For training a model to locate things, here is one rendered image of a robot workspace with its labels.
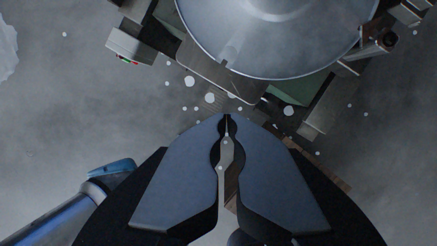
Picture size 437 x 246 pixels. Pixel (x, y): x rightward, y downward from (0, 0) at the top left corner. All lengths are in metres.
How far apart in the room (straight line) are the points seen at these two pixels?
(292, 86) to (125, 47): 0.38
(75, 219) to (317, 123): 0.54
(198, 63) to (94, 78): 1.06
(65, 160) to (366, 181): 1.93
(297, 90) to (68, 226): 0.53
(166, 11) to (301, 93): 0.34
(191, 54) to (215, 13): 0.06
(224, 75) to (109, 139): 1.09
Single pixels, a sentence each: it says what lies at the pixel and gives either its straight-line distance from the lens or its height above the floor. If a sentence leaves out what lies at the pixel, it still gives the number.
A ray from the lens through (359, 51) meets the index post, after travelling 0.37.
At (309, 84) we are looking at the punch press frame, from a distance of 0.45.
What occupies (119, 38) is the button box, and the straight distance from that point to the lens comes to 0.50.
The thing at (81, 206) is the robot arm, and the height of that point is 0.74.
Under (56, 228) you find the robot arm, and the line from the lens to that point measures 0.48.
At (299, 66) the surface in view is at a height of 0.78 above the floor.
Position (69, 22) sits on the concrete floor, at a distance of 1.43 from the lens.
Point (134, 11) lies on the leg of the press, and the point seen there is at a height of 0.64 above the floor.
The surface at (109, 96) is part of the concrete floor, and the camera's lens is 1.26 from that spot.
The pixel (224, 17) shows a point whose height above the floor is 0.78.
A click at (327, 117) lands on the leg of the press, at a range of 0.48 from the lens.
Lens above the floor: 1.06
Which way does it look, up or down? 80 degrees down
